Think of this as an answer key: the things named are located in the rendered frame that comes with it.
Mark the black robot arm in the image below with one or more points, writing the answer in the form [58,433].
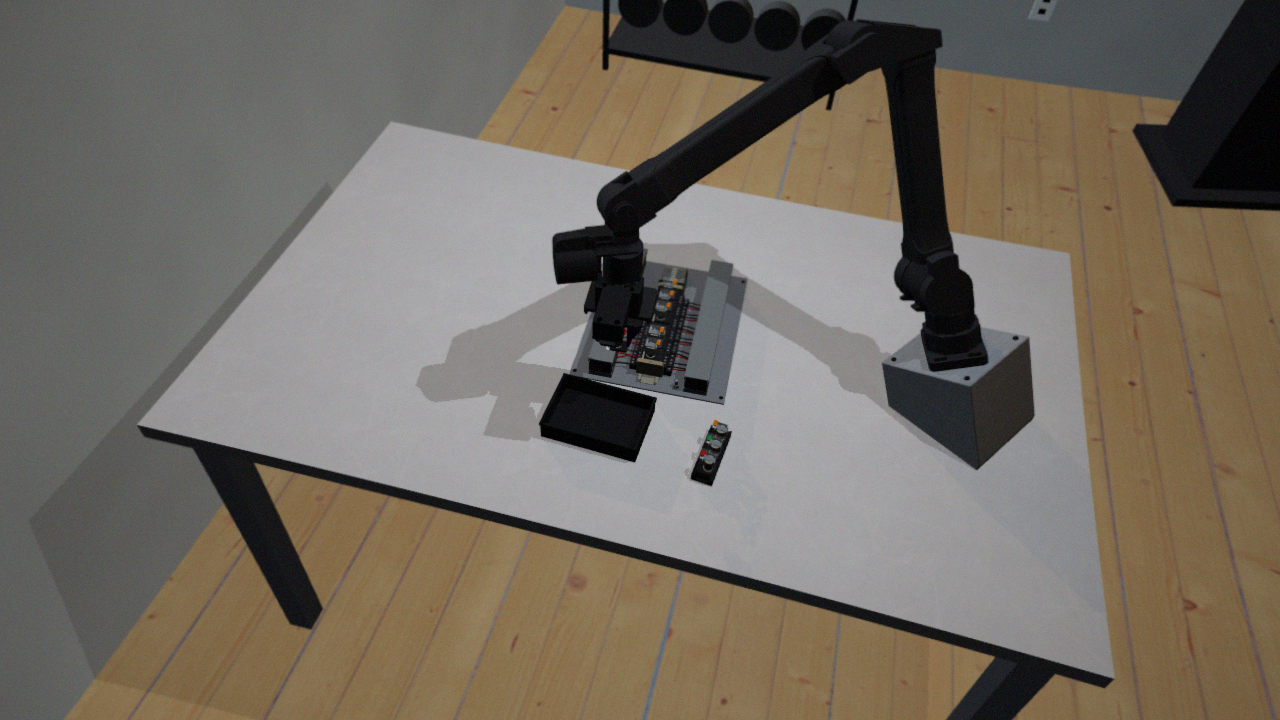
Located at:
[952,330]

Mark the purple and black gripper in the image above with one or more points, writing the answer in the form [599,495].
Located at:
[633,325]

